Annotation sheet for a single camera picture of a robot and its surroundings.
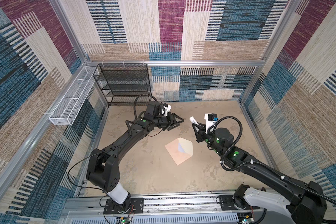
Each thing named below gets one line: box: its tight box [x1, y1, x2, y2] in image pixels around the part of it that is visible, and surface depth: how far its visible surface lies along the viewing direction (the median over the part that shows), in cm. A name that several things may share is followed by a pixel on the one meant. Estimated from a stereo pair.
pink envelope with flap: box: [164, 137, 194, 166], surface depth 96 cm
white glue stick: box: [189, 116, 200, 129], surface depth 75 cm
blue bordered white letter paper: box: [177, 142, 186, 154], surface depth 98 cm
